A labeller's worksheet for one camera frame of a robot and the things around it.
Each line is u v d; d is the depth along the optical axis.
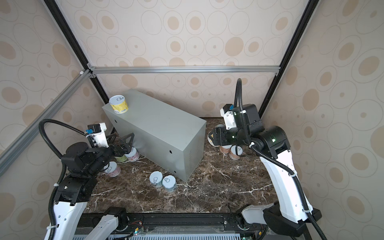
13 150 0.52
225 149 0.97
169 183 0.81
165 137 0.66
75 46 0.80
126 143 0.56
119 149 0.55
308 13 0.70
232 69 1.77
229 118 0.52
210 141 0.60
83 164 0.45
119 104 0.71
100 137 0.52
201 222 0.76
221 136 0.51
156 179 0.83
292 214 0.36
